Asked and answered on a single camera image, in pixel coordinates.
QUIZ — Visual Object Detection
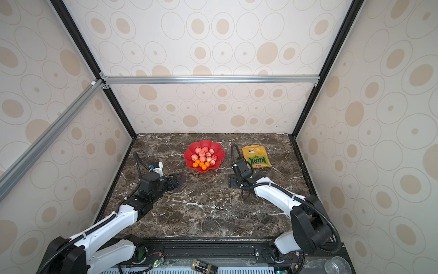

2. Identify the black corner post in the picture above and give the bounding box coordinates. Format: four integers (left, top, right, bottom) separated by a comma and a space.
50, 0, 137, 139
290, 0, 365, 140

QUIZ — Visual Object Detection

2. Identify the red flower-shaped fruit bowl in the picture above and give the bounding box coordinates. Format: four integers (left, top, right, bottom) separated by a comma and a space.
184, 140, 225, 172

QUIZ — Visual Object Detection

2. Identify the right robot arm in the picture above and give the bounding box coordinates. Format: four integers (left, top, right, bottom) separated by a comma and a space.
230, 143, 342, 261

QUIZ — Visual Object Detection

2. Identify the horizontal aluminium rail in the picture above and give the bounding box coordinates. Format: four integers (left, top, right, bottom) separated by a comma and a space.
100, 75, 320, 87

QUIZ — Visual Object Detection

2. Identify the clear plastic cup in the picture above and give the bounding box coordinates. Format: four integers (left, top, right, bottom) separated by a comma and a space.
324, 256, 352, 274

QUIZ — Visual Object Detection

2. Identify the left diagonal aluminium rail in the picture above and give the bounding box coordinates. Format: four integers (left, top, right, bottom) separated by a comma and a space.
1, 79, 104, 200

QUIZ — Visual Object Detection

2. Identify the yellow green snack bag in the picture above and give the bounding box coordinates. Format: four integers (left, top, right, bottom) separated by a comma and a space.
242, 145, 271, 169

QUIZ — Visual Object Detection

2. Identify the left black corner post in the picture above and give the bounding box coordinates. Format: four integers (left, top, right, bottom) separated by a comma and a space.
50, 0, 137, 139

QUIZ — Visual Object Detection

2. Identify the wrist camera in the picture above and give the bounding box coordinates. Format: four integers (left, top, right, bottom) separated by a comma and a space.
139, 162, 163, 202
232, 158, 254, 182

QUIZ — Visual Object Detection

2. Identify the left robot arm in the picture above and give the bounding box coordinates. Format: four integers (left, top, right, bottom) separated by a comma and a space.
37, 153, 186, 274

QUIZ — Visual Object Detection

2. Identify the black battery with gold label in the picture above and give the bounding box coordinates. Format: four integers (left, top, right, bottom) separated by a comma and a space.
191, 259, 218, 274

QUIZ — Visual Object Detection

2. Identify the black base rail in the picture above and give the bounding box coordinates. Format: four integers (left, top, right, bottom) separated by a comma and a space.
60, 239, 357, 274

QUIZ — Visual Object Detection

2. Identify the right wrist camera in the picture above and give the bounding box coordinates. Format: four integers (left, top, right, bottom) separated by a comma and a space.
232, 158, 254, 182

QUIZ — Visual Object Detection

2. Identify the right black corner post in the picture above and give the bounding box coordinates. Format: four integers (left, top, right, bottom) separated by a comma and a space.
290, 0, 365, 140

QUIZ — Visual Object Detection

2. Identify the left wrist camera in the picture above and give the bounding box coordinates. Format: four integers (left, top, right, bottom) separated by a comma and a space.
139, 162, 163, 202

